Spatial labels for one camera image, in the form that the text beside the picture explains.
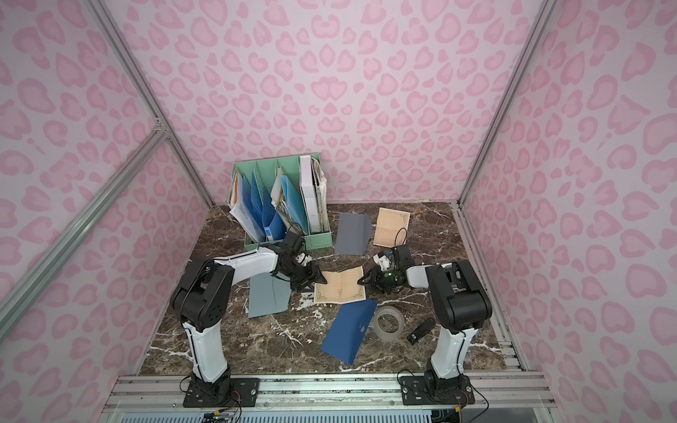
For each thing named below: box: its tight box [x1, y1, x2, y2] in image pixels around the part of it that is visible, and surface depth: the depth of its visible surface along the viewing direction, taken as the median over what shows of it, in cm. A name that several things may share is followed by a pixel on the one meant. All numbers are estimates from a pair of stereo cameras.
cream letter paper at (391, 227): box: [372, 207, 411, 248], surface depth 113 cm
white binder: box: [299, 155, 322, 234], surface depth 99 cm
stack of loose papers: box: [311, 156, 330, 233], surface depth 97 cm
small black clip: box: [407, 319, 436, 345], surface depth 85 cm
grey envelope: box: [334, 213, 373, 257], surface depth 111 cm
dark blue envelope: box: [320, 298, 378, 366], surface depth 87 cm
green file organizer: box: [229, 152, 333, 252], surface depth 99 cm
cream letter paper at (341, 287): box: [313, 266, 366, 305], surface depth 94 cm
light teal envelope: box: [248, 272, 292, 320], surface depth 92 cm
